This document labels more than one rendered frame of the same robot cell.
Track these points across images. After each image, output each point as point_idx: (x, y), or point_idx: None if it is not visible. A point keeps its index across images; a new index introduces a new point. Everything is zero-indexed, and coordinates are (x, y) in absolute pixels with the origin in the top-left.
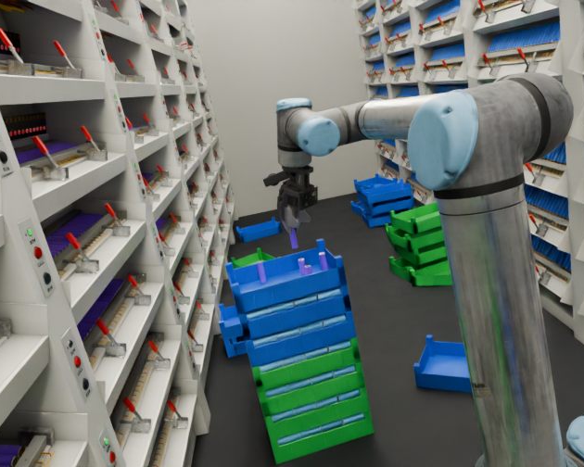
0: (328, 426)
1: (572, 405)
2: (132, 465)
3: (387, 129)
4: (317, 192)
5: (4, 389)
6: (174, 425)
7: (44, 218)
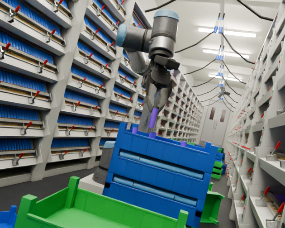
0: None
1: (6, 207)
2: (256, 199)
3: (141, 54)
4: (143, 78)
5: (260, 122)
6: None
7: (279, 87)
